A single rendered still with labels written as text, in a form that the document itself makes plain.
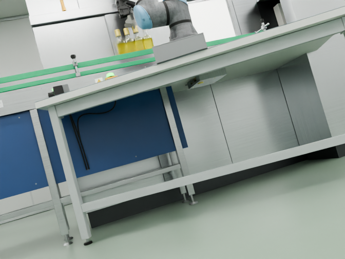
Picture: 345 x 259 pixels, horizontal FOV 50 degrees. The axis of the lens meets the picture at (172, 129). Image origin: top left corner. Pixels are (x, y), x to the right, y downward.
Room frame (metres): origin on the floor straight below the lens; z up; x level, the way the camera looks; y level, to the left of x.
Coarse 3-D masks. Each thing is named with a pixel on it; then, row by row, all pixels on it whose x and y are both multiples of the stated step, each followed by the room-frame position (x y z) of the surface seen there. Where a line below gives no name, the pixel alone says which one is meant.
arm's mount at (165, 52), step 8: (176, 40) 1.70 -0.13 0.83; (184, 40) 1.70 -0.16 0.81; (192, 40) 1.69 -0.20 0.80; (200, 40) 1.69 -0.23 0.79; (152, 48) 1.72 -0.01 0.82; (160, 48) 1.71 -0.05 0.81; (168, 48) 1.71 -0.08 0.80; (176, 48) 1.70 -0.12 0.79; (184, 48) 1.70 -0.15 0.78; (192, 48) 1.69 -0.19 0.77; (200, 48) 1.69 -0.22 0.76; (160, 56) 1.71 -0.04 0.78; (168, 56) 1.71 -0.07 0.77; (176, 56) 1.70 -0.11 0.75
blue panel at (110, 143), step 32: (160, 96) 2.20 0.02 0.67; (0, 128) 1.96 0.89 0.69; (32, 128) 2.00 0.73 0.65; (64, 128) 2.05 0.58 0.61; (96, 128) 2.09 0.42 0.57; (128, 128) 2.14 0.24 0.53; (160, 128) 2.19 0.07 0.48; (0, 160) 1.95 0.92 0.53; (32, 160) 1.99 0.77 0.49; (96, 160) 2.08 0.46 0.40; (128, 160) 2.13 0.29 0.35; (0, 192) 1.94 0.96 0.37
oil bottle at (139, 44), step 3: (138, 36) 2.31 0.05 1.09; (135, 39) 2.30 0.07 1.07; (138, 39) 2.30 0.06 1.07; (141, 39) 2.31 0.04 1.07; (135, 42) 2.30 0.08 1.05; (138, 42) 2.30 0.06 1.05; (141, 42) 2.31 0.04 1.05; (138, 45) 2.30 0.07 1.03; (141, 45) 2.30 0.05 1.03; (144, 45) 2.31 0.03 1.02; (138, 48) 2.30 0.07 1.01; (141, 48) 2.30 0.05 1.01; (144, 48) 2.31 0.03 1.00
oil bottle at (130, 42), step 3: (126, 39) 2.29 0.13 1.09; (129, 39) 2.29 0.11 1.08; (132, 39) 2.30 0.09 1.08; (126, 42) 2.28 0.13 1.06; (129, 42) 2.29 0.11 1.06; (132, 42) 2.29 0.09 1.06; (126, 45) 2.29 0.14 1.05; (129, 45) 2.29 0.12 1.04; (132, 45) 2.29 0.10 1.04; (135, 45) 2.30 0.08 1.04; (129, 48) 2.29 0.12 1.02; (132, 48) 2.29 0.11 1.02; (135, 48) 2.30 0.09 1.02; (129, 51) 2.28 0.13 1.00; (132, 51) 2.29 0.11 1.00
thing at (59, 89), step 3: (63, 84) 1.97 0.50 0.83; (66, 84) 1.97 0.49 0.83; (54, 87) 1.95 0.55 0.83; (57, 87) 1.96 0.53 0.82; (60, 87) 1.96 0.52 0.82; (63, 87) 1.96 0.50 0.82; (66, 87) 1.97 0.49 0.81; (54, 90) 1.95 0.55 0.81; (57, 90) 1.95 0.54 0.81; (60, 90) 1.96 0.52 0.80; (63, 90) 1.98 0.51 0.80; (66, 90) 1.97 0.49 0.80; (69, 90) 1.97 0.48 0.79; (54, 93) 1.95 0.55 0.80; (57, 93) 1.95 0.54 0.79; (60, 93) 1.96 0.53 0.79
